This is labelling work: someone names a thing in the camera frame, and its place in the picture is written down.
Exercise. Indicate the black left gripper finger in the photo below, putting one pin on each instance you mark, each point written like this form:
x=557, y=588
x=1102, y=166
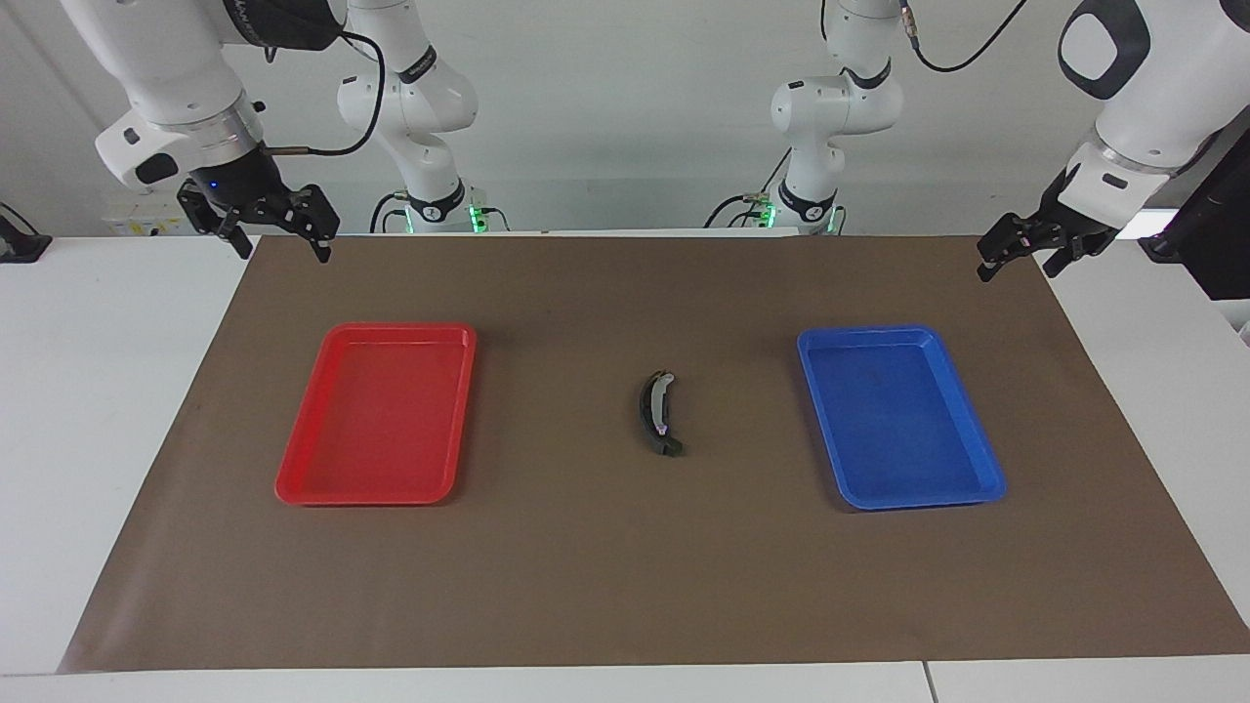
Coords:
x=1079, y=256
x=1011, y=240

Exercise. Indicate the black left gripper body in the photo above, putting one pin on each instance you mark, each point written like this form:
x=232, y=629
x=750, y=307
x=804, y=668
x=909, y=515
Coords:
x=1069, y=232

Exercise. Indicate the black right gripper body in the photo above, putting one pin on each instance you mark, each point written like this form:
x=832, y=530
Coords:
x=242, y=184

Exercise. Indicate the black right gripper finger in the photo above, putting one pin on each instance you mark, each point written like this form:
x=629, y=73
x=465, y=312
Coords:
x=318, y=223
x=234, y=234

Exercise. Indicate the curved black brake pad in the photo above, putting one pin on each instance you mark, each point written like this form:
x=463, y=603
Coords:
x=647, y=410

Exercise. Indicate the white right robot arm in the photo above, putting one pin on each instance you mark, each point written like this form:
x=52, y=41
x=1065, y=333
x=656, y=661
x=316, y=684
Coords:
x=176, y=68

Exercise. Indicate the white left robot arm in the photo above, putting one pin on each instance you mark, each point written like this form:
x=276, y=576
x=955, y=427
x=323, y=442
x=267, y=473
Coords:
x=1152, y=98

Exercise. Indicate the red plastic tray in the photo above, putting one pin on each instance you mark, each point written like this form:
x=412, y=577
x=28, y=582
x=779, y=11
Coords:
x=376, y=420

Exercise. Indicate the blue plastic tray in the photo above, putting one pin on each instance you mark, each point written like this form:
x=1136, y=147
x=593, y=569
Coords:
x=898, y=420

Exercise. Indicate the black clamp device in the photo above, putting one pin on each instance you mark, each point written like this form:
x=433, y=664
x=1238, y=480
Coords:
x=20, y=244

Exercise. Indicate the brown table mat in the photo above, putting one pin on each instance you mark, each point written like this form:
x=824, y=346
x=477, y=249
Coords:
x=625, y=566

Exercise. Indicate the white wall socket box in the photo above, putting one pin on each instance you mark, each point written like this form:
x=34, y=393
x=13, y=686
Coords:
x=137, y=223

